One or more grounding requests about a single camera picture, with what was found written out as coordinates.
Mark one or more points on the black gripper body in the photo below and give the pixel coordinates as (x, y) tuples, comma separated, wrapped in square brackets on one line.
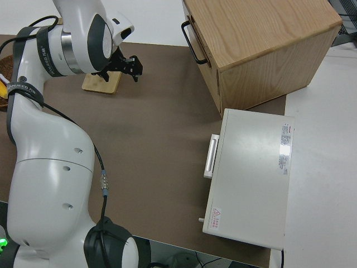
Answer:
[(118, 65)]

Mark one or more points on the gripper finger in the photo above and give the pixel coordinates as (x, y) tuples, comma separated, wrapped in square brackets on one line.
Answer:
[(104, 74), (136, 68)]

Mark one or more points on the brown wicker basket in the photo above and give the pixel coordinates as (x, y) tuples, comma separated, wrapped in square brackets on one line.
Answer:
[(5, 67)]

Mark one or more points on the yellow corn cob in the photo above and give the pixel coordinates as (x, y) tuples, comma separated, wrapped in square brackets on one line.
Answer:
[(2, 90)]

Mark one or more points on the brown table mat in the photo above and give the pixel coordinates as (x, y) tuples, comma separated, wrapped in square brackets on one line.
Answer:
[(156, 139)]

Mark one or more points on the wooden mug tree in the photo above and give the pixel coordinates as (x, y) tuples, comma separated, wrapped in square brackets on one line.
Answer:
[(94, 85)]

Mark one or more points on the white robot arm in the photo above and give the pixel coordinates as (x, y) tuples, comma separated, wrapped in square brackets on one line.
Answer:
[(50, 173)]

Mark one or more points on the white toaster oven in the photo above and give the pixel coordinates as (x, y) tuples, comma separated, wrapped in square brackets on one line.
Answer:
[(251, 173)]

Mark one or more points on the wooden drawer box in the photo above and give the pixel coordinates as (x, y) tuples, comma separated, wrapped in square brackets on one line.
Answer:
[(265, 33)]

